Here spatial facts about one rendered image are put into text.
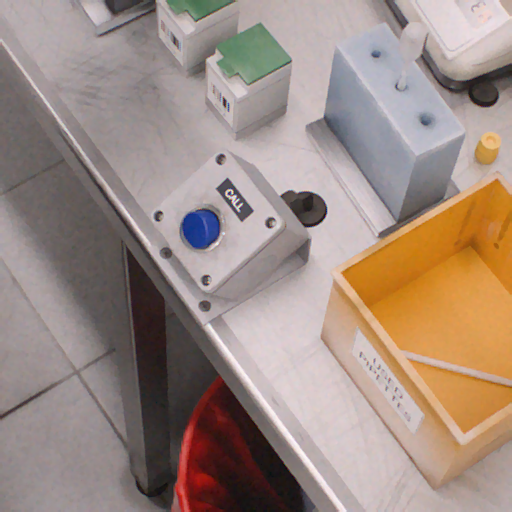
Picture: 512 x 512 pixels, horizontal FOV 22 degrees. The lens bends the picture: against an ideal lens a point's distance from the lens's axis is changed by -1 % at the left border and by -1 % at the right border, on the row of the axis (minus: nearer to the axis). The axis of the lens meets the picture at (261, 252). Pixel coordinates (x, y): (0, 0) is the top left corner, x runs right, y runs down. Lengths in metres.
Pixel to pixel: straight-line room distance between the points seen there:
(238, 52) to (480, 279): 0.23
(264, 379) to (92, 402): 0.95
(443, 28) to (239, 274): 0.26
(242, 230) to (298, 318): 0.09
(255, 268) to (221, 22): 0.20
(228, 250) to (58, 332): 1.03
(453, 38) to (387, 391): 0.29
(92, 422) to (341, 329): 0.99
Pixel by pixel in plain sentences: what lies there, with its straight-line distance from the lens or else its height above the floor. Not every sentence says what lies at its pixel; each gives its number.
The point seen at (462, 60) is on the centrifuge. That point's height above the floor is 0.91.
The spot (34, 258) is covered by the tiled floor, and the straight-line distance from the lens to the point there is 1.91.
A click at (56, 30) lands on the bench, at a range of 1.02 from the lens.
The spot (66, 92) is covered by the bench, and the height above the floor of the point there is 0.88.
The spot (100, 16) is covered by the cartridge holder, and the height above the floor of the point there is 0.89.
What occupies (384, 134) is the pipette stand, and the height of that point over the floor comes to 0.95.
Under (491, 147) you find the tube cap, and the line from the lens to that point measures 0.96.
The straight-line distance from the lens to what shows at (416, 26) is 0.83.
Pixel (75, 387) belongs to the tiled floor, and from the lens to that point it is 1.82.
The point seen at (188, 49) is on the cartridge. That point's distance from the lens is 0.96.
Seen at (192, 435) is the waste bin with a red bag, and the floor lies 0.44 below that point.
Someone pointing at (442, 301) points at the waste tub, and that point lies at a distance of 0.91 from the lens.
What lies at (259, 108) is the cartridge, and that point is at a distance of 0.95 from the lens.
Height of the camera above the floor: 1.69
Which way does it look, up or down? 63 degrees down
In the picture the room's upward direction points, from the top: 6 degrees clockwise
